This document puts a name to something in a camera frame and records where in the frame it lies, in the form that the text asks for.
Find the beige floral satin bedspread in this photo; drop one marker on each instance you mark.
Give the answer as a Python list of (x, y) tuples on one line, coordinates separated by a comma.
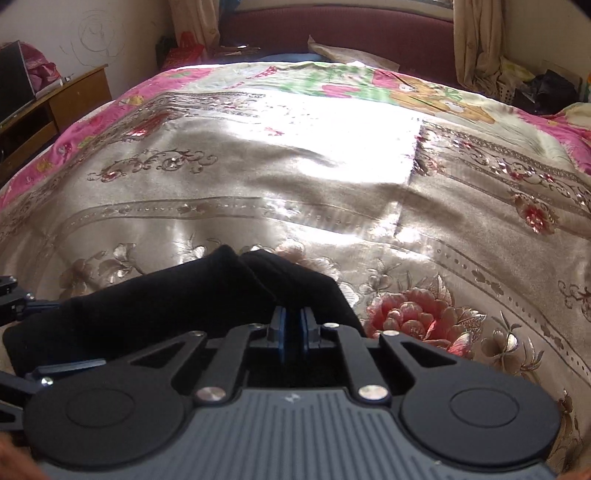
[(277, 184)]

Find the wooden desk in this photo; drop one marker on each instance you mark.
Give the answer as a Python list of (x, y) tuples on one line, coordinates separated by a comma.
[(69, 101)]

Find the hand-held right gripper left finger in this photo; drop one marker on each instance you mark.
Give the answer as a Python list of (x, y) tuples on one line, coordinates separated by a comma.
[(278, 334)]

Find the black monitor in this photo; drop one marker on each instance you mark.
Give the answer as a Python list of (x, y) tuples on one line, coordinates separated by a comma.
[(14, 78)]

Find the black bag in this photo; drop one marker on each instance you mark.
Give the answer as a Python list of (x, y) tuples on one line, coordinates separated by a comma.
[(549, 92)]

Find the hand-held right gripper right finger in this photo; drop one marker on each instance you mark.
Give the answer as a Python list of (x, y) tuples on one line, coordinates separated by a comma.
[(306, 334)]

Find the white plastic basket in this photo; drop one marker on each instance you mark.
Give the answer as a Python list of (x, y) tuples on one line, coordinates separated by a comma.
[(508, 92)]

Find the pink cartoon print bedsheet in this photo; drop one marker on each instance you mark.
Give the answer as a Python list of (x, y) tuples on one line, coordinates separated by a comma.
[(351, 78)]

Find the maroon upholstered headboard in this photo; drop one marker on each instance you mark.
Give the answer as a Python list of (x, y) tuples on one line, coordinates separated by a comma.
[(360, 27)]

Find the yellow-green cloth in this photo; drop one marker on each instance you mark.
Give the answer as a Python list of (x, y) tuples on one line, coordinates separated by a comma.
[(517, 69)]

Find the beige floral curtain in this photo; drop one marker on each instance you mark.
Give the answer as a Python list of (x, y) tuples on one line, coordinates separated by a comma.
[(478, 46), (194, 18)]

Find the red gift bag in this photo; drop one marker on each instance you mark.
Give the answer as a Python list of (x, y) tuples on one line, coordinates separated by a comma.
[(184, 50)]

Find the pink crumpled cloth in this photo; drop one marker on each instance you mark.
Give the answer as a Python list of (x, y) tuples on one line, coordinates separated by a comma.
[(41, 62)]

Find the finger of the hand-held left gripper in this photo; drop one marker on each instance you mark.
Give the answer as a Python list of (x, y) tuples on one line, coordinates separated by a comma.
[(27, 392), (18, 300)]

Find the black pants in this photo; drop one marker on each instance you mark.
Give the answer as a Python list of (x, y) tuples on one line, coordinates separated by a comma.
[(175, 300)]

